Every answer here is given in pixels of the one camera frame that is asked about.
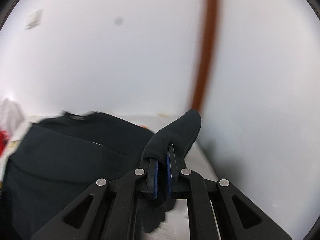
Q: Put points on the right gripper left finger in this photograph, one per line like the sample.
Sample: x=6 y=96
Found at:
x=105 y=210

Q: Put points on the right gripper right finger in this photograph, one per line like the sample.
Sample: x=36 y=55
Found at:
x=217 y=209

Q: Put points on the black sweatshirt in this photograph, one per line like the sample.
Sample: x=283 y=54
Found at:
x=60 y=157

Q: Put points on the fruit print white bedsheet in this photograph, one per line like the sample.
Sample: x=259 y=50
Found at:
x=101 y=177

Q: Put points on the white plastic bag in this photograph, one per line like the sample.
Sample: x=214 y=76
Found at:
x=11 y=116

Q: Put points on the white wall switch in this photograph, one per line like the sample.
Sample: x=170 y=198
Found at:
x=34 y=19

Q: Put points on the brown wooden door frame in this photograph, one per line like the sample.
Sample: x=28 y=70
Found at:
x=206 y=53

